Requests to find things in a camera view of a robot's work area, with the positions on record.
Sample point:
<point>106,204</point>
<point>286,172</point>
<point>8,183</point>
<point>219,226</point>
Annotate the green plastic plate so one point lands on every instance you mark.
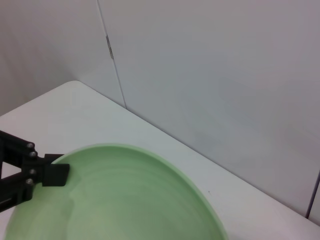
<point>125,200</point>

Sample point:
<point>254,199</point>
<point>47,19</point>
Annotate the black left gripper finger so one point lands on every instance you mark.
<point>53,175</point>

